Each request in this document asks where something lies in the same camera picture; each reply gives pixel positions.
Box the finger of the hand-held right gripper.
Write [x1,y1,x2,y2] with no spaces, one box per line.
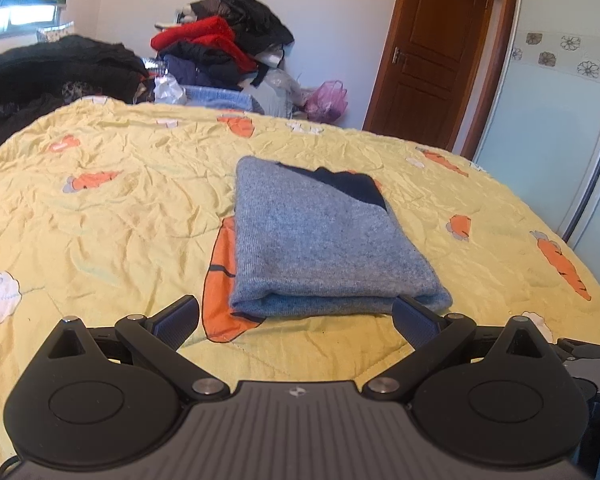
[555,338,600,362]

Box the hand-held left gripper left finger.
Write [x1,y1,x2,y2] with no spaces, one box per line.
[44,293,231,401]

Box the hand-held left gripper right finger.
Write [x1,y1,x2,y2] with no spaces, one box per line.
[362,294,556,401]

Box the grey sweater with navy sleeves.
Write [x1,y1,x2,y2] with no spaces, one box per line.
[228,156,453,318]

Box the pile of clothes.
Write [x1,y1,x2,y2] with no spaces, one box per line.
[151,16,258,73]

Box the yellow carrot print quilt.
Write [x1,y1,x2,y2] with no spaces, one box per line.
[0,97,600,480]

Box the light blue knit cloth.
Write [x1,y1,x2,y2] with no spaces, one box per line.
[182,85,253,111]

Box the white crumpled plastic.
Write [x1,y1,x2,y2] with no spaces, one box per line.
[152,74,187,106]

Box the flower print wardrobe door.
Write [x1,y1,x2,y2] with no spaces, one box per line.
[475,0,600,251]

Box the pink plastic bag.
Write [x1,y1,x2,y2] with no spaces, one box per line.
[305,80,348,123]

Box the dark blue garment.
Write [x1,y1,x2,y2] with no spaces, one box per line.
[165,55,241,92]

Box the clear plastic bag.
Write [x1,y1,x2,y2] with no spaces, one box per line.
[260,67,306,118]

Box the brown wooden door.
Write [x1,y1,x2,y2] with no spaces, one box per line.
[362,0,521,156]

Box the black coat heap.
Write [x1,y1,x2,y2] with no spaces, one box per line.
[0,35,151,156]

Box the bright window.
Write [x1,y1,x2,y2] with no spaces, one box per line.
[0,4,68,41]

